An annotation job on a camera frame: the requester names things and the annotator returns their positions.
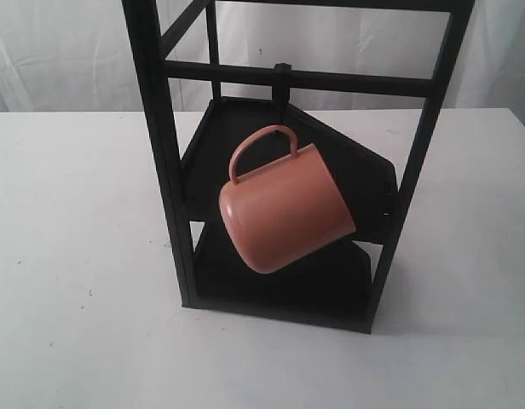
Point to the black metal shelf rack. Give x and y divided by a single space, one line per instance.
198 111

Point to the black rack hook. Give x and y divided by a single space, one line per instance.
281 90

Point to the terracotta orange mug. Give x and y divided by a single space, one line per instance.
282 210

